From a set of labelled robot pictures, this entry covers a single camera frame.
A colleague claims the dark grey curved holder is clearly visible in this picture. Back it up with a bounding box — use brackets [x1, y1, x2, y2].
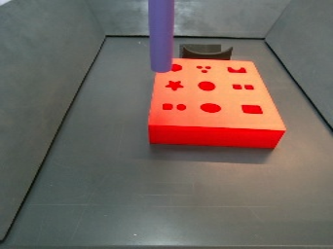
[179, 44, 233, 60]

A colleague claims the purple round cylinder peg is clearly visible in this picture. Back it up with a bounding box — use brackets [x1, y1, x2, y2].
[149, 0, 174, 72]

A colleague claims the red shape-sorter block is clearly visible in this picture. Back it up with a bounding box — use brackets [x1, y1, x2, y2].
[149, 58, 286, 148]

